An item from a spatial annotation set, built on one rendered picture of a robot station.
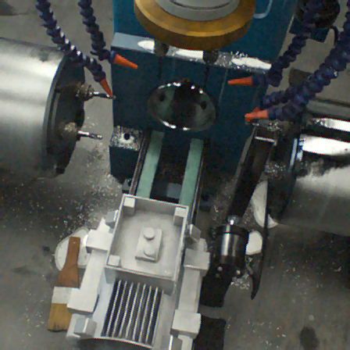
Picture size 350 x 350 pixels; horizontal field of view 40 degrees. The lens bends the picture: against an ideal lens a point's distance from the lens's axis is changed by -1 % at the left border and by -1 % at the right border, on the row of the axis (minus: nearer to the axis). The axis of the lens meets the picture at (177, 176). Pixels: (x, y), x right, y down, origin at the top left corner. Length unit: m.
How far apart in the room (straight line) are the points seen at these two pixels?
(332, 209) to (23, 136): 0.54
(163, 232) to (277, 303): 0.41
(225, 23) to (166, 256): 0.34
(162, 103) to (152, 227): 0.35
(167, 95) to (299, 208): 0.35
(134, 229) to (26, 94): 0.30
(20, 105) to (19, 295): 0.40
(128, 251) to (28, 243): 0.41
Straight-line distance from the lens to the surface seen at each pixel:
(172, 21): 0.70
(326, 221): 0.89
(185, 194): 1.00
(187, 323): 0.73
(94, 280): 0.76
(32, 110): 0.85
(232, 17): 0.72
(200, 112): 1.01
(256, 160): 0.72
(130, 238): 0.73
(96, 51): 0.83
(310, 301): 1.09
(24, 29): 1.53
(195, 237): 0.77
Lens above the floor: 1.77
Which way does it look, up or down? 57 degrees down
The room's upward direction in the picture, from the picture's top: 9 degrees clockwise
